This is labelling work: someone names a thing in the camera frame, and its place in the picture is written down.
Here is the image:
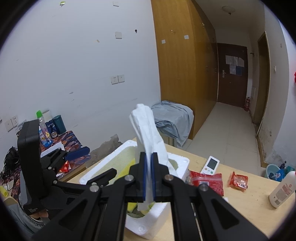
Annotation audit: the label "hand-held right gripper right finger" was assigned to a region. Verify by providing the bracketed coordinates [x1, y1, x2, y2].
[151, 152, 269, 241]

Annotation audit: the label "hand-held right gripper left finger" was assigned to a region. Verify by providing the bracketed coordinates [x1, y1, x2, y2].
[32, 153, 147, 241]

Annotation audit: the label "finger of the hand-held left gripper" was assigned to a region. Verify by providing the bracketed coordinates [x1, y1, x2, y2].
[40, 146, 90, 173]
[54, 168, 117, 194]

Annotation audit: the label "white foam box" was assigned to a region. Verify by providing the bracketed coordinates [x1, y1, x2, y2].
[79, 140, 190, 240]

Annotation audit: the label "person's left hand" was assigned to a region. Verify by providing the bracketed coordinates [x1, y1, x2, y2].
[30, 209, 49, 222]

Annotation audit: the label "side table with patterned cloth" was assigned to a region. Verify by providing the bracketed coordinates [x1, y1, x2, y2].
[0, 131, 92, 204]

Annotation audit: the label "red orange packet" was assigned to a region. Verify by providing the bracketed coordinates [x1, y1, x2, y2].
[57, 161, 71, 174]

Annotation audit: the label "printed white papers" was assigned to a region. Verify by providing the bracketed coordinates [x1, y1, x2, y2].
[40, 142, 65, 158]

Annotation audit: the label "dark blue box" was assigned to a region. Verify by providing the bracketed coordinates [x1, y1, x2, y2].
[45, 122, 58, 139]

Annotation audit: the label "teal canister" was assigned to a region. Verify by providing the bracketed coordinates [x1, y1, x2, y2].
[53, 115, 67, 135]

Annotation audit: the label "spray bottle with green cap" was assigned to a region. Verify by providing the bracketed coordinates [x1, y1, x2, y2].
[36, 110, 52, 147]

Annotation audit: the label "large red snack packet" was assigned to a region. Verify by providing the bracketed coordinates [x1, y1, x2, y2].
[190, 170, 225, 197]

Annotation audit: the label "person's grey clothing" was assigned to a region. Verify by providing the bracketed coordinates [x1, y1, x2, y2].
[7, 202, 44, 234]

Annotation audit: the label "white remote with screen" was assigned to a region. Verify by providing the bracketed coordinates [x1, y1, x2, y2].
[201, 156, 220, 175]

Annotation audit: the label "small red snack packet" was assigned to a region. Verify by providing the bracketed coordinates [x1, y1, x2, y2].
[228, 171, 249, 193]

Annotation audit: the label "wooden wardrobe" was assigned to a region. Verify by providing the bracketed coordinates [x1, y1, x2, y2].
[151, 0, 219, 141]

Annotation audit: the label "blue plastic basin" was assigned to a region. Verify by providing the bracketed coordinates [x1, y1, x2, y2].
[266, 163, 289, 181]

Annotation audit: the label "dark brown door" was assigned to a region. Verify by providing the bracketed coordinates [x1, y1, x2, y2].
[217, 43, 248, 108]

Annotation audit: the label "white pump lotion bottle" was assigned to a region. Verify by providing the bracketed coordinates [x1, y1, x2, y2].
[269, 170, 296, 209]

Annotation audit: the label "white paper notice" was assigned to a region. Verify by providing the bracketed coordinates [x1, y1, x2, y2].
[225, 55, 238, 66]

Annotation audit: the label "light wooden door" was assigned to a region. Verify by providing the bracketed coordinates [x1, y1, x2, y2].
[252, 31, 271, 137]

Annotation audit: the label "black cable bundle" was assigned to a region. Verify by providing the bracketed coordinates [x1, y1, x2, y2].
[3, 146, 19, 172]

